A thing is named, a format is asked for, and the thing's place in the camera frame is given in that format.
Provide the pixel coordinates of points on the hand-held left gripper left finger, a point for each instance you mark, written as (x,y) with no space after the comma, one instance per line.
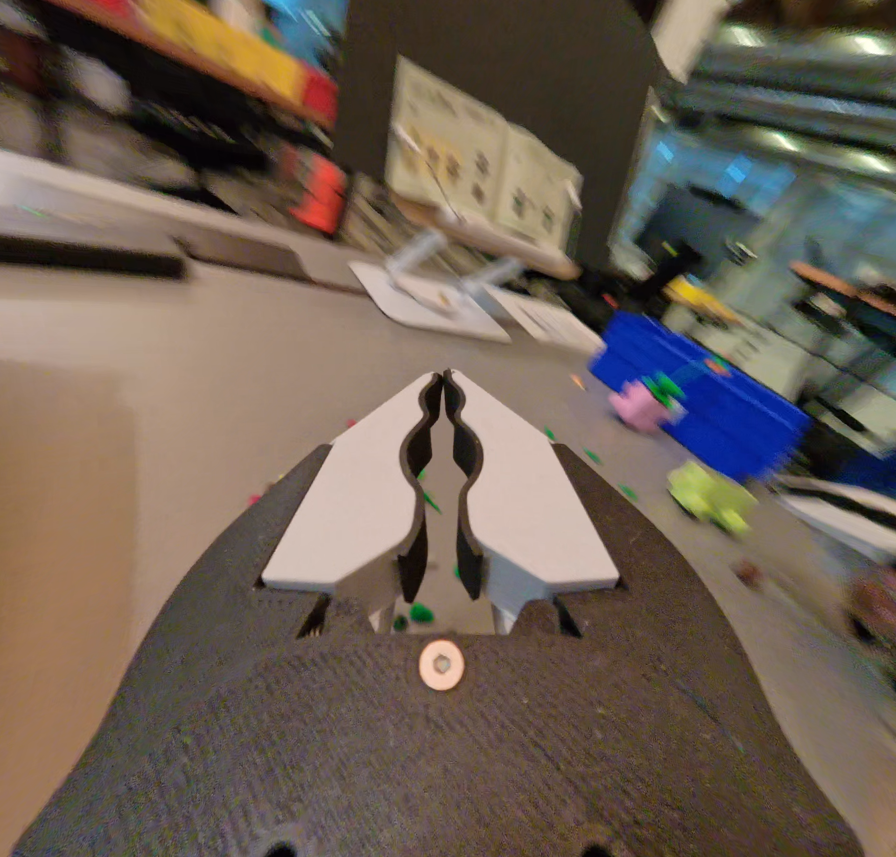
(350,507)

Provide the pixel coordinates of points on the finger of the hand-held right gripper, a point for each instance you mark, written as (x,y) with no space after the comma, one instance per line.
(861,531)
(833,491)

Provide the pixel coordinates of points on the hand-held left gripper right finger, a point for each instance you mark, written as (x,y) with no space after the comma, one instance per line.
(532,514)

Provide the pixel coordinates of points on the small toy pieces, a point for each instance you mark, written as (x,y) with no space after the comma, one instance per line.
(421,613)

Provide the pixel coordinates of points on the pale green instruction booklet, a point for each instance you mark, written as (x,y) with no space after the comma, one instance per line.
(448,136)

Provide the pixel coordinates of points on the brown round toy brick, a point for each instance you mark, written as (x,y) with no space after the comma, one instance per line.
(749,572)

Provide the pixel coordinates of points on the lime toy brick build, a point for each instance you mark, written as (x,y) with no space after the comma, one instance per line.
(710,496)

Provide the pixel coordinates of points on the blue plastic bin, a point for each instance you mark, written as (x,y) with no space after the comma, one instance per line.
(728,416)

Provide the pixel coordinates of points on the pink toy brick build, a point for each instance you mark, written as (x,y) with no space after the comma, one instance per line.
(637,406)

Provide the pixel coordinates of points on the white paper sheet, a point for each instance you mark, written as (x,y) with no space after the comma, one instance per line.
(546,318)

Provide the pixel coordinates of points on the white book stand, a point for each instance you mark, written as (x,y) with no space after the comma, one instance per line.
(427,315)

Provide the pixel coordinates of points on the yellow plastic bin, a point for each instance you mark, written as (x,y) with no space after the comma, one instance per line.
(700,301)

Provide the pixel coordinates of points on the white panel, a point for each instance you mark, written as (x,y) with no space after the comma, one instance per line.
(689,24)

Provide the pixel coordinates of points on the shelf of colourful boxes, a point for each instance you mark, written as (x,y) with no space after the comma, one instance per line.
(210,38)

